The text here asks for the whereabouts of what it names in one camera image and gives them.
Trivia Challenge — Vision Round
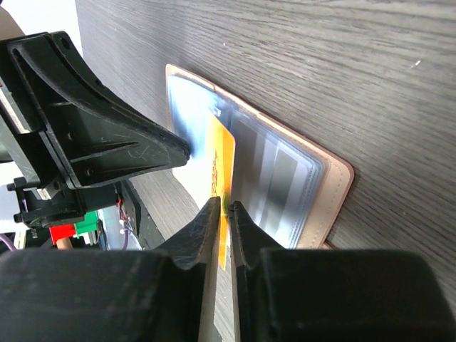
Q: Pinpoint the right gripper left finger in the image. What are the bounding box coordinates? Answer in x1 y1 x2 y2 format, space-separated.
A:
1 197 221 341

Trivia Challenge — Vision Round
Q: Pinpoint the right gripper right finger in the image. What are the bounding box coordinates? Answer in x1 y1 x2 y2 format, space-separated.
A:
229 202 455 341

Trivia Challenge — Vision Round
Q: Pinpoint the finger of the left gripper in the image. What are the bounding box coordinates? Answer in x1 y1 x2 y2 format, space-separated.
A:
6 31 190 189

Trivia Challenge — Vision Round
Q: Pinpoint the beige leather card holder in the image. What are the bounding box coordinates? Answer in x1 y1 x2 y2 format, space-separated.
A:
165 64 354 249

